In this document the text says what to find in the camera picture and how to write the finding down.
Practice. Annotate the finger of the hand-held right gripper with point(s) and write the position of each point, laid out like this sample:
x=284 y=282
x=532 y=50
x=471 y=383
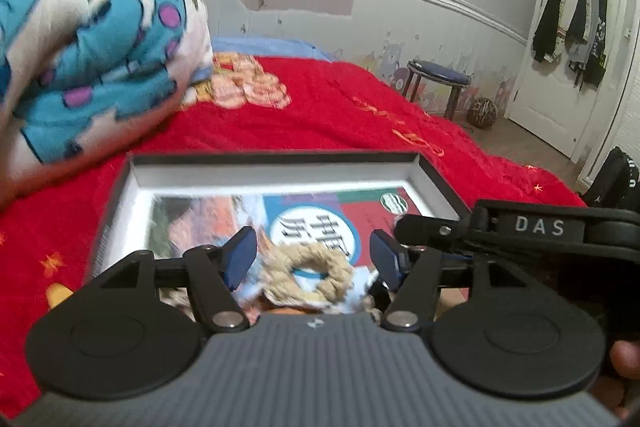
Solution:
x=430 y=229

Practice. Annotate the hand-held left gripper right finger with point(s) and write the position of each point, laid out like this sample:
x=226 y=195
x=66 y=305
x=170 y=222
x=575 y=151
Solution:
x=385 y=258

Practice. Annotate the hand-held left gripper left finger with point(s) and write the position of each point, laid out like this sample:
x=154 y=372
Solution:
x=240 y=258

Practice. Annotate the cream crochet scrunchie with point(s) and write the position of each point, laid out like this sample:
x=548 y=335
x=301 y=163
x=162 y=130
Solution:
x=280 y=258

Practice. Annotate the black cardboard box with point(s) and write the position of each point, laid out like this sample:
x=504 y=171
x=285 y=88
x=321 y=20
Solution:
x=280 y=168

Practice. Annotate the person's right hand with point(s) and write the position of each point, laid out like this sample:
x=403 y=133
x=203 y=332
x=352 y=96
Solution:
x=625 y=359

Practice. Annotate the illustrated book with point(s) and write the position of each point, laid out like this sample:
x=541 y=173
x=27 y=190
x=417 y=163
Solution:
x=350 y=217

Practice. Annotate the black backpack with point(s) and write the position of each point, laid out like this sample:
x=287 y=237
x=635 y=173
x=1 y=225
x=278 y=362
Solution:
x=615 y=177

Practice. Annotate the white door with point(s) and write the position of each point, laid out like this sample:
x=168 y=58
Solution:
x=540 y=107

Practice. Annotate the brown patterned ball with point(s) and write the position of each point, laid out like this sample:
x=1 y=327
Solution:
x=482 y=113

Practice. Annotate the red printed bedspread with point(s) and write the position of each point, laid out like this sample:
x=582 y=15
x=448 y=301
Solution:
x=325 y=117

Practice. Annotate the round wooden stool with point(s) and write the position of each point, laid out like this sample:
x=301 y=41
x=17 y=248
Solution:
x=440 y=74

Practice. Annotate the black hanging garment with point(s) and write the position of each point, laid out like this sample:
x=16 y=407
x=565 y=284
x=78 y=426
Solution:
x=600 y=57

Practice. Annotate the grey hanging garment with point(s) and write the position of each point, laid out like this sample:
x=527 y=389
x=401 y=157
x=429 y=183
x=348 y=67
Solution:
x=585 y=42

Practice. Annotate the blue bed sheet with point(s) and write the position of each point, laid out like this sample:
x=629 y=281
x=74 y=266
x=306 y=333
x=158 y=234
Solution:
x=270 y=46

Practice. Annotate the black and white hanging jacket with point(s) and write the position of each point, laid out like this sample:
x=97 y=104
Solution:
x=550 y=12

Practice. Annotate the cartoon monster printed blanket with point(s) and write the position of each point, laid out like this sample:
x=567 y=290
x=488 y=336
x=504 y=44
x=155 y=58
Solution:
x=75 y=57

